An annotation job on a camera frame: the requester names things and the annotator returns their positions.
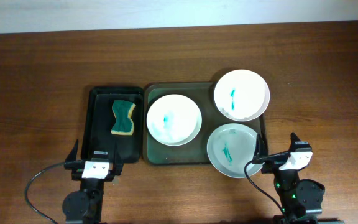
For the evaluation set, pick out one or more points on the green yellow sponge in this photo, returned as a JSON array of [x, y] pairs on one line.
[[122, 111]]

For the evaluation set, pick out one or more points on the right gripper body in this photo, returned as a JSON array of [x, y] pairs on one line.
[[273, 163]]

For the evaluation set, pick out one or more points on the large grey tray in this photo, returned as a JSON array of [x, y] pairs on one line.
[[193, 152]]

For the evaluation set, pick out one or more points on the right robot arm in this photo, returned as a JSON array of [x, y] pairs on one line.
[[300, 199]]

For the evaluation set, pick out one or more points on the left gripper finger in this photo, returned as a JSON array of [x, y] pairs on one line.
[[118, 162], [73, 153]]

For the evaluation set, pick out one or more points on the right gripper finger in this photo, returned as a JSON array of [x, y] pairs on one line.
[[297, 145], [260, 147]]

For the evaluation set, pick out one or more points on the small black tray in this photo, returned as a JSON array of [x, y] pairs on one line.
[[98, 139]]

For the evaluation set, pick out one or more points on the white plate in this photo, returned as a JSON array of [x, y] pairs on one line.
[[174, 120], [241, 95], [230, 147]]

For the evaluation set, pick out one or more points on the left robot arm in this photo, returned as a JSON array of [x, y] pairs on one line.
[[85, 204]]

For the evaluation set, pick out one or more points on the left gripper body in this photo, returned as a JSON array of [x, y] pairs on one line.
[[77, 170]]

